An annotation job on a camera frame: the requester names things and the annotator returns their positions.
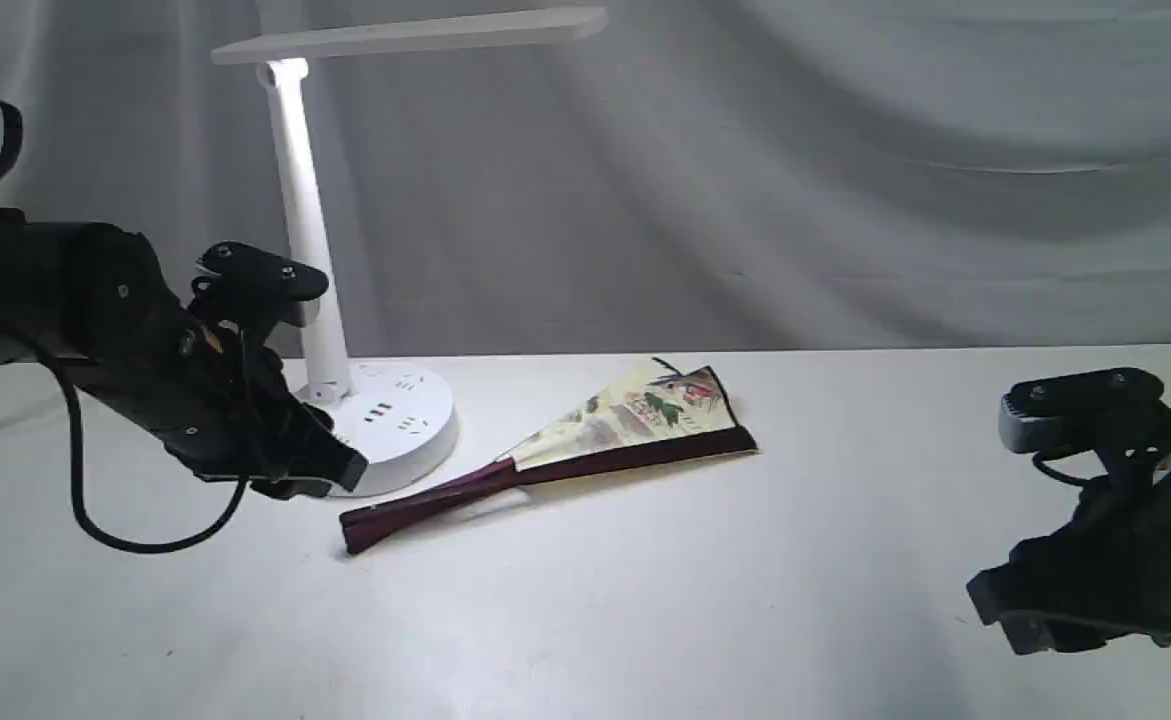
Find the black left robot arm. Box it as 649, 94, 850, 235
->
0, 222, 367, 498

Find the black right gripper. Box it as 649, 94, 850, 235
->
966, 445, 1171, 656

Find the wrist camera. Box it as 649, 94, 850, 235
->
998, 366, 1165, 455
189, 242, 330, 334

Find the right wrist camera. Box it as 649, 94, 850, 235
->
998, 366, 1165, 455

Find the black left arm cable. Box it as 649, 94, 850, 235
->
0, 96, 251, 555

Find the white desk lamp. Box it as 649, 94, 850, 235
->
211, 6, 608, 498

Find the painted paper folding fan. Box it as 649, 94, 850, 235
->
338, 357, 759, 556

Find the grey backdrop curtain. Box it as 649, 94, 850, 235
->
0, 0, 1171, 365

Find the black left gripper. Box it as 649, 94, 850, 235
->
95, 225, 367, 500

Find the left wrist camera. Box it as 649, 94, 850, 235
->
189, 242, 330, 334

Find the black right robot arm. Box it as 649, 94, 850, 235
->
966, 450, 1171, 654

